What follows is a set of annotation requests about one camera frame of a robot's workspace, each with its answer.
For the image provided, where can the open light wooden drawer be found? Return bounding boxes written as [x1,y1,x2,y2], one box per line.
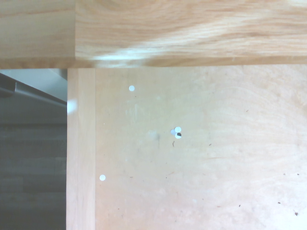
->
[66,64,307,230]

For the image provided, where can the grey cabinet handle rail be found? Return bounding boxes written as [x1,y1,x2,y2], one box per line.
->
[0,72,68,106]

